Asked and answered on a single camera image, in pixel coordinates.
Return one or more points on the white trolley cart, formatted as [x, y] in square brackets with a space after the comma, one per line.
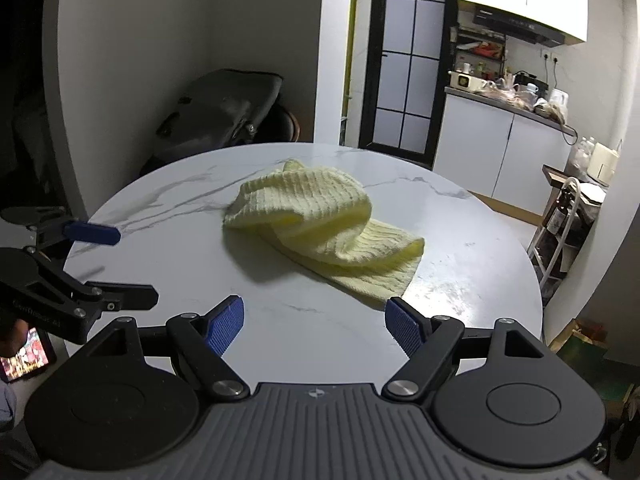
[555, 255]

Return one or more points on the black spice rack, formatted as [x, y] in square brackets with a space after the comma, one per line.
[480, 50]

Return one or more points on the person's left hand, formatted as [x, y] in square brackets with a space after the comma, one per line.
[12, 334]

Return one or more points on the black-framed glass door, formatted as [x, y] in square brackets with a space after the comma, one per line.
[400, 60]

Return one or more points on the brown paper bag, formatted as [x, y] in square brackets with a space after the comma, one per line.
[580, 336]

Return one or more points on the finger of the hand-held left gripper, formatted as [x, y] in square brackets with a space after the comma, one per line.
[130, 296]
[92, 233]

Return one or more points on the pale yellow ribbed towel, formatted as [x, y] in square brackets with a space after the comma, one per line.
[310, 195]

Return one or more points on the grey backpack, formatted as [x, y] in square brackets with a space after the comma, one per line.
[215, 110]

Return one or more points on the white kitchen base cabinet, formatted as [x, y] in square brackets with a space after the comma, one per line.
[480, 150]

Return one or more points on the dark wooden chair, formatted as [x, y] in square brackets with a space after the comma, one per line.
[282, 125]

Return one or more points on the black range hood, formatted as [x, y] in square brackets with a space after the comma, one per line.
[520, 25]

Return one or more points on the yellow vertical pipe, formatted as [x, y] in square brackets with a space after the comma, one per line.
[350, 50]

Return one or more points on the white electric kettle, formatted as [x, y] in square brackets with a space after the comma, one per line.
[559, 99]

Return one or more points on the cream countertop appliance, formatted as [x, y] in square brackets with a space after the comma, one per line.
[604, 162]

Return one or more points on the pile of plastic food bags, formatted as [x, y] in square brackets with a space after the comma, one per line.
[505, 94]

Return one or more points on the cream toaster oven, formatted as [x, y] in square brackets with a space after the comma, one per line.
[464, 81]

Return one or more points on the clear plastic bottles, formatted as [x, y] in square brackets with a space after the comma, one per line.
[582, 152]

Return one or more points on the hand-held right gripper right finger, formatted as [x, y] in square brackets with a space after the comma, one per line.
[405, 327]

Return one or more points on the dark glass bottle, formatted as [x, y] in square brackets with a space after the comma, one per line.
[560, 212]

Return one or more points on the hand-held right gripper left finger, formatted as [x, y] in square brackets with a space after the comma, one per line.
[225, 325]

